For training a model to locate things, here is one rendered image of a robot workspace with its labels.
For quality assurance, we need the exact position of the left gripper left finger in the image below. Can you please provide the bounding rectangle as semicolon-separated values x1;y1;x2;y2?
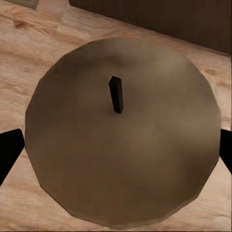
0;129;25;185

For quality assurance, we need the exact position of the pillar candle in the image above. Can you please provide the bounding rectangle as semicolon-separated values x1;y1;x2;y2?
24;36;222;230

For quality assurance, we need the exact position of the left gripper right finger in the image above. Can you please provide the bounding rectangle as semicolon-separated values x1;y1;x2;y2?
219;129;232;173

